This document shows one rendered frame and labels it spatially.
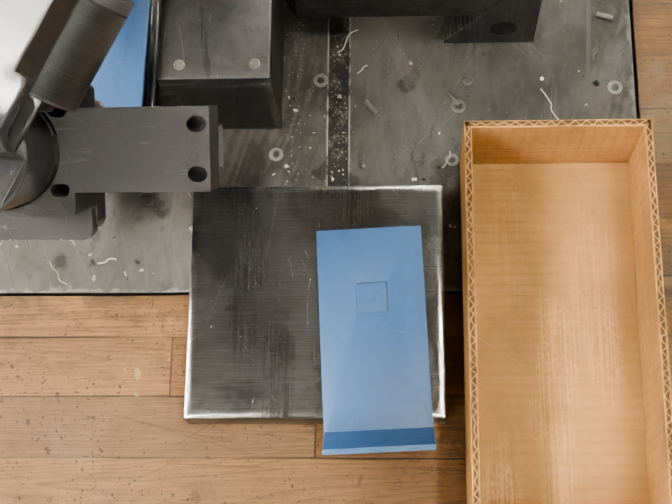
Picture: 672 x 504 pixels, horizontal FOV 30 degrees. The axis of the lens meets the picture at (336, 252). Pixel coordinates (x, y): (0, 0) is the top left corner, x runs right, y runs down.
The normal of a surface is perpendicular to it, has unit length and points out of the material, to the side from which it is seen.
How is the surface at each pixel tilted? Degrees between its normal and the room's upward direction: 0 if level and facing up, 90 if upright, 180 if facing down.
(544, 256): 0
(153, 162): 24
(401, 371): 0
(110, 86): 4
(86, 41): 68
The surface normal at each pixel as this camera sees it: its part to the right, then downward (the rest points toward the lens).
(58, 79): 0.52, 0.43
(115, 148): -0.04, 0.12
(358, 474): -0.05, -0.30
